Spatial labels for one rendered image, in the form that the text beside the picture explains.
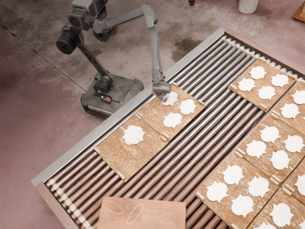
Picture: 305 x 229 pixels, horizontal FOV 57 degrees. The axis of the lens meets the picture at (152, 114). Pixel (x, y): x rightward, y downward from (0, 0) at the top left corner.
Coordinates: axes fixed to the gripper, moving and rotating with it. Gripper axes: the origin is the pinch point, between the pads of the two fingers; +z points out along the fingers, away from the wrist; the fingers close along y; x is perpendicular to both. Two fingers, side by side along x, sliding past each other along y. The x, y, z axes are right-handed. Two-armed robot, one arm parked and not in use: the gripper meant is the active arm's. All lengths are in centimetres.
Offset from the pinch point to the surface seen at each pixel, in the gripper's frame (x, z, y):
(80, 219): 97, -15, -25
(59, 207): 101, -18, -10
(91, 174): 74, -8, -5
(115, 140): 46.6, -3.4, 1.6
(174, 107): -2.8, 7.5, -10.5
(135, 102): 14.4, 7.0, 15.9
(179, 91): -15.8, 11.0, -2.4
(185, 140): 12.0, 4.4, -35.1
